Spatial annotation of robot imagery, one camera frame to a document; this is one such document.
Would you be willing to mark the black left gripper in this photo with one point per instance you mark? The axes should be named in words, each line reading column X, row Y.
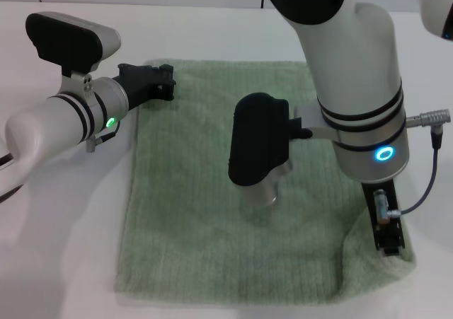
column 139, row 82

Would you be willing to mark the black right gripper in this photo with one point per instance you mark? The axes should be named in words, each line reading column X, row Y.
column 391, row 232

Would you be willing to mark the green ribbed towel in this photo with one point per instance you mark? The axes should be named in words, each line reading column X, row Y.
column 212, row 227

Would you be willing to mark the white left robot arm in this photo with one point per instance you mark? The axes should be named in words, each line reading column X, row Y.
column 49, row 124

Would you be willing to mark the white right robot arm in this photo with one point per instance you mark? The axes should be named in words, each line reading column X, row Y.
column 354, row 68

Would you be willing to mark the right wrist camera black silver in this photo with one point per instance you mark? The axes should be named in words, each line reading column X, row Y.
column 258, row 142

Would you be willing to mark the wrist camera black silver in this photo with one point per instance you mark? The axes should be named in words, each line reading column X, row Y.
column 63, row 39
column 258, row 142

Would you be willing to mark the left wrist camera black silver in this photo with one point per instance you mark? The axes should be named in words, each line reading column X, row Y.
column 63, row 39

